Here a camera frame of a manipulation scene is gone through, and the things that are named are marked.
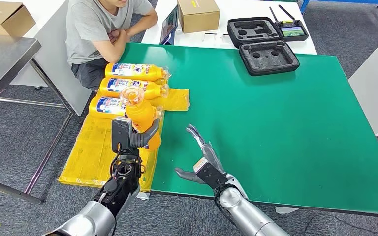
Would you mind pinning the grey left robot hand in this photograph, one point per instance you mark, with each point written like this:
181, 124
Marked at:
140, 138

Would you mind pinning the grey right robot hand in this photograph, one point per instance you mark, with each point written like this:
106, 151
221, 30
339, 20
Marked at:
210, 154

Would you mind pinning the orange detergent bottle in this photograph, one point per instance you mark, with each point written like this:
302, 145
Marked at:
127, 72
117, 85
107, 107
141, 115

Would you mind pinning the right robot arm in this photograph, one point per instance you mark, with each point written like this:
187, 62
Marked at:
244, 211

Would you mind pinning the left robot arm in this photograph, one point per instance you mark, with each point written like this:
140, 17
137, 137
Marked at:
110, 202

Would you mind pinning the yellow plastic sheet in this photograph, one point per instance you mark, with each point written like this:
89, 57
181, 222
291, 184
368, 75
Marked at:
91, 153

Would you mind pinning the open black foam case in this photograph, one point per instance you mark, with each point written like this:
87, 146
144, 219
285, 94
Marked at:
268, 65

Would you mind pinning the small clear plastic item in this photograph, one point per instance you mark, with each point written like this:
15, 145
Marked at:
215, 38

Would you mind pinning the dark tablet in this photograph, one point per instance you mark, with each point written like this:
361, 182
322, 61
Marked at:
169, 25

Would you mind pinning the seated person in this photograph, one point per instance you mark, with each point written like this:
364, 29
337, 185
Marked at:
88, 29

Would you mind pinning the cardboard box with yellow label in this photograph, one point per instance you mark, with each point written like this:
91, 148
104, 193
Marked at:
198, 17

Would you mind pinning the long white table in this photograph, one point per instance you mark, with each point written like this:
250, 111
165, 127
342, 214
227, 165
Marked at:
241, 9

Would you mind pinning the black remote controller with screen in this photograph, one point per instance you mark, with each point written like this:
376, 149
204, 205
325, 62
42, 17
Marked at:
294, 31

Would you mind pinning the steel table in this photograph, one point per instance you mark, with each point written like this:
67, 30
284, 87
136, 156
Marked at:
0, 62

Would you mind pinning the plain cardboard box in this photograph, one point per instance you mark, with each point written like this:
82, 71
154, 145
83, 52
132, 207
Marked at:
3, 20

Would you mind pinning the blue metal rack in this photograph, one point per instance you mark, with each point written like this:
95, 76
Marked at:
355, 1

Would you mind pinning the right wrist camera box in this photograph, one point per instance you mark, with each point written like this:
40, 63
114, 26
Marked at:
210, 174

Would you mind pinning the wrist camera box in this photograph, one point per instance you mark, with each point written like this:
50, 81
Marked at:
120, 135
210, 174

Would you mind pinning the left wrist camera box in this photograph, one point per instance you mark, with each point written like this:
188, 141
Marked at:
120, 135

